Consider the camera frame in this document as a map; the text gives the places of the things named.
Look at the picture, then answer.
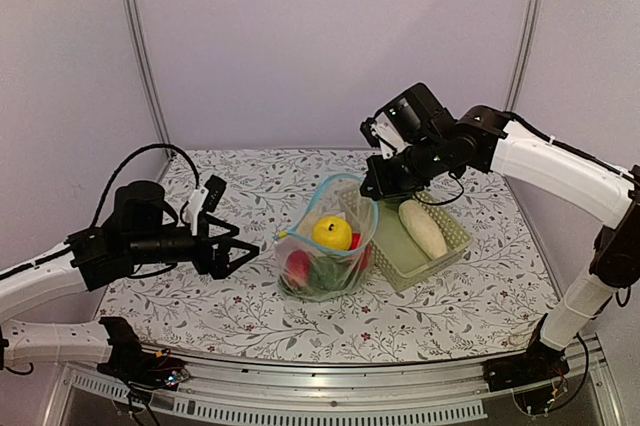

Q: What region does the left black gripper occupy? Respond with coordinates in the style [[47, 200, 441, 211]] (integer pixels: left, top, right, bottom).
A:
[[127, 214, 259, 279]]

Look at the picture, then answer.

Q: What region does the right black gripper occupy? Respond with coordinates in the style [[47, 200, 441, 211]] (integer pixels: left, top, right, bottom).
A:
[[362, 135, 448, 200]]

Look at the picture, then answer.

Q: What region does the red toy pepper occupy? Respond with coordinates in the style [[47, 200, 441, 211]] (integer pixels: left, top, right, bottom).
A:
[[348, 233, 372, 271]]

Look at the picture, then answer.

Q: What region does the yellow toy apple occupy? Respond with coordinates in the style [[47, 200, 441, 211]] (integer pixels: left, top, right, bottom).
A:
[[312, 216, 353, 251]]

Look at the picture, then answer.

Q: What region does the red toy apple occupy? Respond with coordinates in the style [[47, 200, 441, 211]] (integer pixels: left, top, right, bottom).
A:
[[284, 250, 311, 290]]

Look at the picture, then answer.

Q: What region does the beige perforated plastic basket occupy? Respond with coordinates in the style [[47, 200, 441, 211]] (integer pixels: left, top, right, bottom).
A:
[[339, 187, 472, 292]]

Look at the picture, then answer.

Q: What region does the clear zip top bag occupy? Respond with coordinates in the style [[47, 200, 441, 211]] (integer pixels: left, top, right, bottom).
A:
[[275, 173, 379, 302]]

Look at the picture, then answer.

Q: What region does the green toy vegetable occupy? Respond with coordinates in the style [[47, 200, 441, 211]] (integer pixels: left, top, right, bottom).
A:
[[308, 255, 350, 293]]

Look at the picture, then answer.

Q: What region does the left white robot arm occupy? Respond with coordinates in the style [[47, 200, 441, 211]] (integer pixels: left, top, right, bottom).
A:
[[1, 175, 260, 390]]

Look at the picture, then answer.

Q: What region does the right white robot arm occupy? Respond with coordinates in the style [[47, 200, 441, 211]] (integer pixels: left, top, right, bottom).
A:
[[360, 83, 639, 382]]

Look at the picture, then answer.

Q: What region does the floral table mat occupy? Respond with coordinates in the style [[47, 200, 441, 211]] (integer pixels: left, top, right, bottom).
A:
[[98, 150, 557, 363]]

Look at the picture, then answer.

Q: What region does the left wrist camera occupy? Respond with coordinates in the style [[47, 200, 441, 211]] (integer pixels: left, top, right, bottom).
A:
[[180, 175, 227, 236]]

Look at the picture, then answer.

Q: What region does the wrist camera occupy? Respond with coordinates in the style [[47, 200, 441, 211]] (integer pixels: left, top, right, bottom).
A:
[[180, 175, 227, 236], [360, 117, 407, 160]]

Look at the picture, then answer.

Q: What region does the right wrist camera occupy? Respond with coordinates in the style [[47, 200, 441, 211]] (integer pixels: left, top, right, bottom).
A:
[[360, 117, 407, 160]]

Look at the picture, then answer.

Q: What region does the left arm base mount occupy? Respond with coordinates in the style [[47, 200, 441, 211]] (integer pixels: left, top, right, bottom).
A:
[[97, 317, 190, 391]]

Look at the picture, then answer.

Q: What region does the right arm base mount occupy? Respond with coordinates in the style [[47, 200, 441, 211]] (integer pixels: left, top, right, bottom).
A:
[[482, 321, 569, 416]]

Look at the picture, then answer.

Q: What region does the right aluminium frame post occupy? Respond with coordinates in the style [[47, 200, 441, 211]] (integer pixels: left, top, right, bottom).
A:
[[504, 0, 543, 112]]

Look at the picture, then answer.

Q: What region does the aluminium frame post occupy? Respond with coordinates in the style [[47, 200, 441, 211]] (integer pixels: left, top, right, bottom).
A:
[[504, 0, 543, 112], [122, 0, 171, 144]]

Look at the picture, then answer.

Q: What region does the left aluminium frame post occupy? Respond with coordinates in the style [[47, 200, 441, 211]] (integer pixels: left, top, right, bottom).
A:
[[122, 0, 171, 144]]

